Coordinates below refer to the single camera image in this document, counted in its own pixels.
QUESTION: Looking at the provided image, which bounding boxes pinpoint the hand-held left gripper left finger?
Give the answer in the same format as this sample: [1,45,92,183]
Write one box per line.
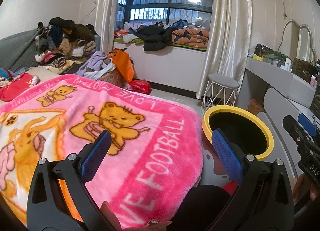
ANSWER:
[26,130,115,231]

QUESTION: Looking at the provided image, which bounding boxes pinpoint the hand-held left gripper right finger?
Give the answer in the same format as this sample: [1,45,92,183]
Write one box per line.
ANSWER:
[205,128,295,231]

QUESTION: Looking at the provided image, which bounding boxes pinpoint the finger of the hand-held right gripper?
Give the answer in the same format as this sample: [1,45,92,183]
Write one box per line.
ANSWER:
[297,113,318,138]
[282,114,305,147]

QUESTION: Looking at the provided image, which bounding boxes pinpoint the yellow rimmed black bin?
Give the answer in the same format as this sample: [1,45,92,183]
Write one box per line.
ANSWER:
[202,105,275,161]

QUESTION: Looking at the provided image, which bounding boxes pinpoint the person's right hand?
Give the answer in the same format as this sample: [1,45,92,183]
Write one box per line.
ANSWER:
[292,172,320,203]

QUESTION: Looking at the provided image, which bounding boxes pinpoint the person's left hand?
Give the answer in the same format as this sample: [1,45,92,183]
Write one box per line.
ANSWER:
[101,200,173,231]

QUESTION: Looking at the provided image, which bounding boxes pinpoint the white red printed cloth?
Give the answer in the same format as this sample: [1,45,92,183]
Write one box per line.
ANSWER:
[197,138,238,191]

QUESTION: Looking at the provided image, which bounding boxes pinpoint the grey rounded chair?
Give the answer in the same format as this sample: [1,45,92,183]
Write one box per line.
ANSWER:
[257,87,298,146]

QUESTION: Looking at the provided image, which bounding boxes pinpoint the orange patterned box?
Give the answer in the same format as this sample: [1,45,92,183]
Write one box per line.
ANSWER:
[249,99,265,113]

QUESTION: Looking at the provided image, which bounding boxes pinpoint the pink cartoon bear blanket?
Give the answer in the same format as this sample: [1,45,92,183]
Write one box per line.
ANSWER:
[0,74,203,229]

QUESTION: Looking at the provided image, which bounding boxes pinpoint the dark woven basket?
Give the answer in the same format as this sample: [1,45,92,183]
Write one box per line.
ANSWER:
[292,58,317,82]

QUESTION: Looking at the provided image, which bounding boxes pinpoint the person's black trouser leg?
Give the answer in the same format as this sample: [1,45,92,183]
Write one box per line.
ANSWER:
[172,186,230,231]

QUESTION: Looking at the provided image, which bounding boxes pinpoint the grey dressing table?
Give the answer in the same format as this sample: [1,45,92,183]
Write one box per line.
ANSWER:
[235,56,320,131]

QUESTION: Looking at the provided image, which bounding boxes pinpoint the row of cosmetic bottles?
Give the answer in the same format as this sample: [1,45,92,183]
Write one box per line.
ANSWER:
[281,57,293,72]

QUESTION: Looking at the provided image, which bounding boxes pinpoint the floral fabric basket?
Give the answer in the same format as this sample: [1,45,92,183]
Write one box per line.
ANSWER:
[99,69,123,87]

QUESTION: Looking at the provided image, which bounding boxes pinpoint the red plastic bag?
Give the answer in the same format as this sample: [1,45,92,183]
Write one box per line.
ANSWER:
[127,79,152,94]

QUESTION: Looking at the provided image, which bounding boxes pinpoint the arched vanity mirror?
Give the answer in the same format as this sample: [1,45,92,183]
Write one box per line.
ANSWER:
[280,19,317,62]

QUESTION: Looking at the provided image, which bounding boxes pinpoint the dark clear cosmetic bag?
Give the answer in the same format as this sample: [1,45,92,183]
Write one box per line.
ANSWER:
[254,44,282,59]

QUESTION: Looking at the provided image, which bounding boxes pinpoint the lavender garment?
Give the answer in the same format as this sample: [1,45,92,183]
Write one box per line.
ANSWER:
[77,51,116,77]

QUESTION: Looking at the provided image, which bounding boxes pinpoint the orange fabric bag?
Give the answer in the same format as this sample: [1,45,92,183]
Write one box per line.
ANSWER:
[107,48,135,82]

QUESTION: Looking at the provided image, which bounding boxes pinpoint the white window bench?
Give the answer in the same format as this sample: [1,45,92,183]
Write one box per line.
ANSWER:
[112,42,208,99]

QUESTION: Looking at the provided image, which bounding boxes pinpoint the cream satin curtain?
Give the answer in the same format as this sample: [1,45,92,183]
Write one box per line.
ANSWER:
[94,0,123,46]
[196,0,252,100]

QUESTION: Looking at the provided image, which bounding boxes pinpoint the clothes on window sill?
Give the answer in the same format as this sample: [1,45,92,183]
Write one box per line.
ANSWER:
[114,38,208,50]

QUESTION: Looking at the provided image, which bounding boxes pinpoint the pile of mixed clothes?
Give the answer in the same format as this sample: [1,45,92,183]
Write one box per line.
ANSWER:
[35,17,100,67]

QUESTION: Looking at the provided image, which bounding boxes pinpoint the white folded clothes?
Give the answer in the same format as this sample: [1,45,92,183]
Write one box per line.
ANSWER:
[122,34,140,44]

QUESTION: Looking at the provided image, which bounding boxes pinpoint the blue pink printed cloth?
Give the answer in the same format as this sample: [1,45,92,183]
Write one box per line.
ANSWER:
[0,67,15,81]

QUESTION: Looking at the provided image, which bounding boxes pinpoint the orange triangle pattern quilt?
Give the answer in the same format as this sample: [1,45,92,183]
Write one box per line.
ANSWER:
[171,28,210,47]

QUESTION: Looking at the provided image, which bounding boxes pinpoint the grey padded headboard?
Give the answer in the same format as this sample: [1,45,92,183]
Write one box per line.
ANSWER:
[0,29,40,71]

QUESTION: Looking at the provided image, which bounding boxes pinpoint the dark blue clothes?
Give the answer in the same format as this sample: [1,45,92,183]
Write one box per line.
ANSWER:
[171,19,190,30]

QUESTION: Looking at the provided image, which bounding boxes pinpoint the grey wire frame stool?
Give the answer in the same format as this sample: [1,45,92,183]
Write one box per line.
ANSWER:
[201,73,240,115]

